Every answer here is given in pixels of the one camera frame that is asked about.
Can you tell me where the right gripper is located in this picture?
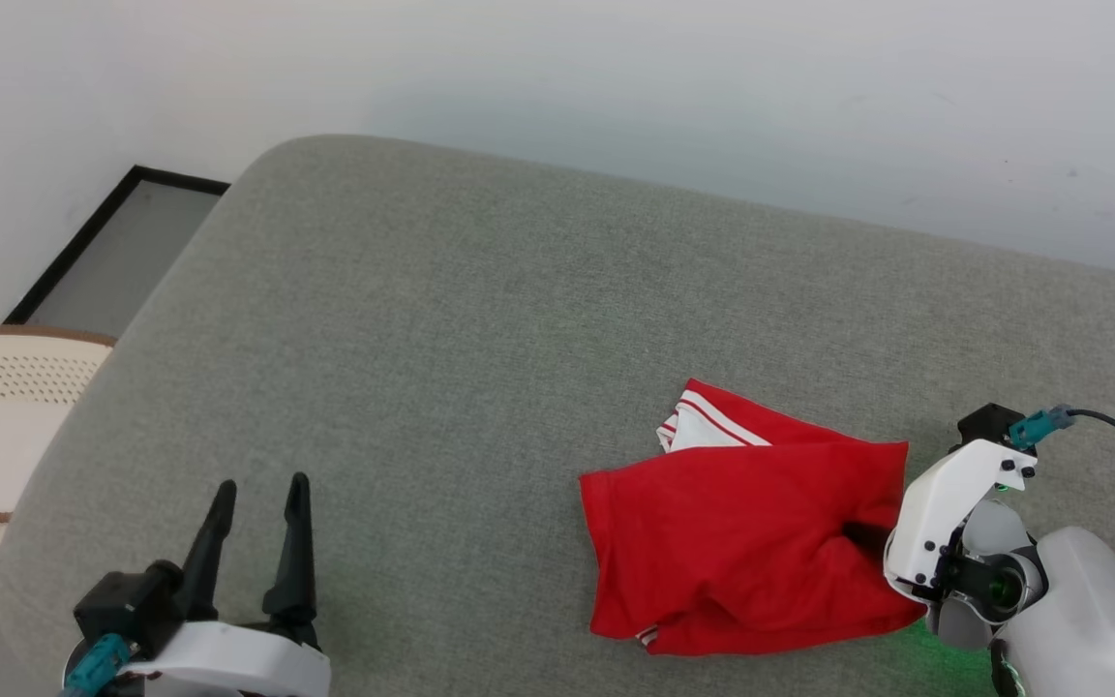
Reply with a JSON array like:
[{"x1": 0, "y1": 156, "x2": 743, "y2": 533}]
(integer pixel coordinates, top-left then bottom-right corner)
[{"x1": 840, "y1": 439, "x2": 1049, "y2": 650}]

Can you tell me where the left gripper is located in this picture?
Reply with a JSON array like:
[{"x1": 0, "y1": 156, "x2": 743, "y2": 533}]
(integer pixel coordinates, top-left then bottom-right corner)
[{"x1": 127, "y1": 471, "x2": 331, "y2": 697}]

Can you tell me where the red basketball jersey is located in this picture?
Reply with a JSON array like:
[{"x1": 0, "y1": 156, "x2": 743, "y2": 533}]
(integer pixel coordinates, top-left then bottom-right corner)
[{"x1": 579, "y1": 378, "x2": 928, "y2": 657}]

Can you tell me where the black floor trim strip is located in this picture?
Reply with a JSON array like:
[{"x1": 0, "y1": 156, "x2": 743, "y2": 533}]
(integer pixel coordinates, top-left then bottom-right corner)
[{"x1": 3, "y1": 165, "x2": 231, "y2": 326}]

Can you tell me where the left teal cable connector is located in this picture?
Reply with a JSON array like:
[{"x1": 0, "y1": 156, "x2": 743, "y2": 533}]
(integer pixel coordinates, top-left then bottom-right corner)
[{"x1": 62, "y1": 634, "x2": 133, "y2": 696}]

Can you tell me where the teal cable connector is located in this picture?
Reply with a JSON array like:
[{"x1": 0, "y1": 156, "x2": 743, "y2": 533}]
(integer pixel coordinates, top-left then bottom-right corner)
[
  {"x1": 62, "y1": 634, "x2": 133, "y2": 696},
  {"x1": 1008, "y1": 405, "x2": 1078, "y2": 451}
]

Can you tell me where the right teal cable connector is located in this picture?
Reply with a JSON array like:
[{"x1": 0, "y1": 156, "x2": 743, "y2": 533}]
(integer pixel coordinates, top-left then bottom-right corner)
[{"x1": 1008, "y1": 405, "x2": 1078, "y2": 451}]

